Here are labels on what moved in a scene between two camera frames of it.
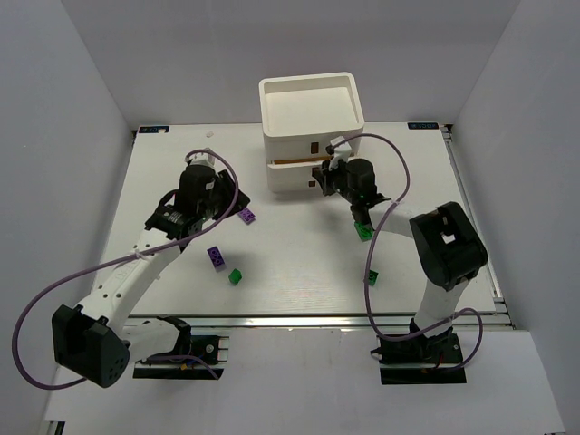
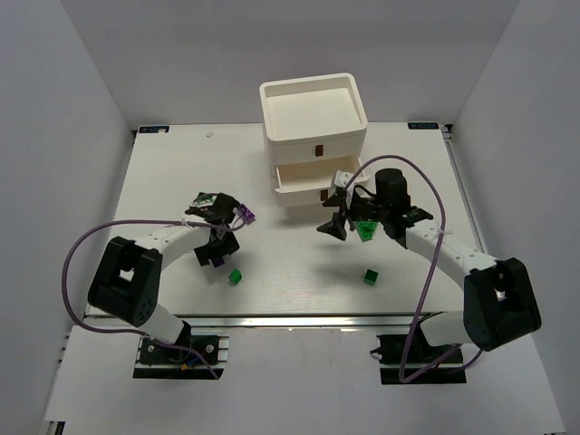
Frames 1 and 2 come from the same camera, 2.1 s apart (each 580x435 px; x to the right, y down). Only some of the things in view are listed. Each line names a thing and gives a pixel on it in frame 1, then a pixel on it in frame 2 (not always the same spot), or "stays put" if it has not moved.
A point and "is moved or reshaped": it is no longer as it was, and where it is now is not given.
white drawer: [294, 177] is moved or reshaped
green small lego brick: [235, 276] stays put
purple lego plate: [246, 216] stays put
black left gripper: [228, 192] -> [217, 247]
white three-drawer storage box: [301, 114] stays put
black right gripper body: [330, 178] -> [349, 209]
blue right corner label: [423, 125] stays put
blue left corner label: [154, 130] stays put
